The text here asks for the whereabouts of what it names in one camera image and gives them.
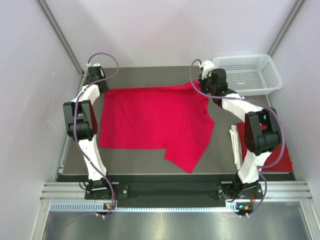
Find left aluminium corner post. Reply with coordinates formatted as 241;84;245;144
35;0;85;76

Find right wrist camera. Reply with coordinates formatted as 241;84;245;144
198;60;215;79

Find white plastic basket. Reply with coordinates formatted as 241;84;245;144
212;54;284;97

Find folded white t shirt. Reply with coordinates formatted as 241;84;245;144
229;125;243;170

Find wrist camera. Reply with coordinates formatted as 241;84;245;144
86;63;101;68
198;60;215;79

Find right aluminium corner post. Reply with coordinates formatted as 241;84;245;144
267;0;307;57

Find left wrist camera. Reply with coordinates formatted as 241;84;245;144
86;63;101;68

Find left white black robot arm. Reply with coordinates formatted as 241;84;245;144
63;63;114;199

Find aluminium corner post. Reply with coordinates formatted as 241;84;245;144
35;0;85;76
267;0;307;57

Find grey slotted cable duct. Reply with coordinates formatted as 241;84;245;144
49;201;256;213

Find folded dark red t shirt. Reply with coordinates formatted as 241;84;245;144
236;121;294;173

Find aluminium front rail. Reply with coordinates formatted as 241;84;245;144
40;181;313;202

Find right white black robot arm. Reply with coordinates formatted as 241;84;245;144
198;61;285;199

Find bright pink-red t shirt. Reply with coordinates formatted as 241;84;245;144
99;82;215;174

